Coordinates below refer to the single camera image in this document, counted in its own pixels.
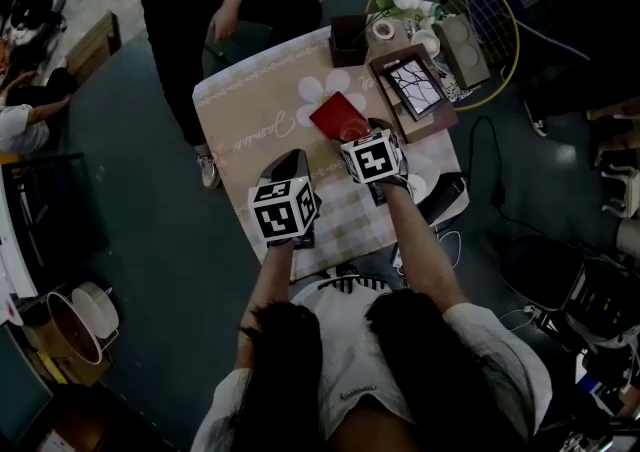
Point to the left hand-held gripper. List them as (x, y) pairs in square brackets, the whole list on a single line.
[(280, 217)]

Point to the dark picture frame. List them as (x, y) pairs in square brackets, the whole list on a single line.
[(415, 87)]

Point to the red booklet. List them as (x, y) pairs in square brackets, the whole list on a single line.
[(337, 115)]

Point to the wooden crate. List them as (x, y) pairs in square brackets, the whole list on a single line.
[(95, 42)]

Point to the black box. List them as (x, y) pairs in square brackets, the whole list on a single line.
[(445, 197)]

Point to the round brown bin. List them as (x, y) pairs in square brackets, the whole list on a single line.
[(72, 327)]

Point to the white round fan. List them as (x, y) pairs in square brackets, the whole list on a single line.
[(95, 310)]

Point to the black equipment pile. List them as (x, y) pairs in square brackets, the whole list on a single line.
[(600, 300)]

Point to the person's white shirt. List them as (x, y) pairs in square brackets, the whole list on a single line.
[(350, 340)]

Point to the white cup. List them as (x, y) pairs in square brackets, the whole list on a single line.
[(425, 42)]

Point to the black metal rack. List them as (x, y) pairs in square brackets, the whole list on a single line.
[(45, 210)]

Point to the beige floral tablecloth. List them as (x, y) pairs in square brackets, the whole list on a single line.
[(260, 105)]

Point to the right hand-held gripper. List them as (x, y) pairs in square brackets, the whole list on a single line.
[(372, 160)]

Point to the person's left forearm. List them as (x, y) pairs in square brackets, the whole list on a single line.
[(267, 285)]

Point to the dark brown box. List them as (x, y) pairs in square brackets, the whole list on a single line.
[(347, 47)]

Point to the person's right forearm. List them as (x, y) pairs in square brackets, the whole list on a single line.
[(425, 250)]

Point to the grey cardboard cup carrier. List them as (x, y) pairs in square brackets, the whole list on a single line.
[(462, 52)]

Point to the white tape roll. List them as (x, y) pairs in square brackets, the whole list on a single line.
[(383, 30)]

